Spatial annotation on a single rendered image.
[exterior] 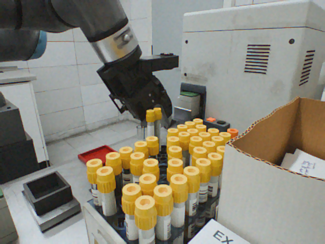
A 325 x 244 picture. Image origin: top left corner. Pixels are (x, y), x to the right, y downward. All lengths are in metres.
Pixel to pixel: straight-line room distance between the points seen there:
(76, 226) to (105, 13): 0.30
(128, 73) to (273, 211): 0.30
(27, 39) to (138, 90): 0.37
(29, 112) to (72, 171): 1.60
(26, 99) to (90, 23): 1.68
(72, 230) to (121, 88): 0.24
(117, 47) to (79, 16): 0.07
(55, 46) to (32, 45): 2.00
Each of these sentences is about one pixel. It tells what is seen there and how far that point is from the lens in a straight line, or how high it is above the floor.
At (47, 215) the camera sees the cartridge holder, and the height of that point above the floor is 0.89.
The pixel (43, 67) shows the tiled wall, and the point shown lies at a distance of 2.63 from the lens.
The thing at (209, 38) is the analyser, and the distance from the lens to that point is 0.52.
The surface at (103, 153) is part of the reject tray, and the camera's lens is 0.47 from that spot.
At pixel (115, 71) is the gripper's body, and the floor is 1.06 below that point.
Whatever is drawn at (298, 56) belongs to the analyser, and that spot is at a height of 1.08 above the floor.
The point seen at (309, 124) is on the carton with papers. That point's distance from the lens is 0.40.
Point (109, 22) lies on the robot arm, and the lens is 0.34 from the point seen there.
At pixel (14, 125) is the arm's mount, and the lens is 0.61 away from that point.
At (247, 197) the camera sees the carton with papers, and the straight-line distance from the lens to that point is 0.19.
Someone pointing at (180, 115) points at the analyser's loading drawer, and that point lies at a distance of 0.54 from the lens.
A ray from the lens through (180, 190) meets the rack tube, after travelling 0.18.
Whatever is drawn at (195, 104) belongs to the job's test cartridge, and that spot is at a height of 0.96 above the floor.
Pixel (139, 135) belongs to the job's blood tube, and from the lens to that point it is 0.33.
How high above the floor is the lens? 1.10
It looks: 20 degrees down
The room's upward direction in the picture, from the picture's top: straight up
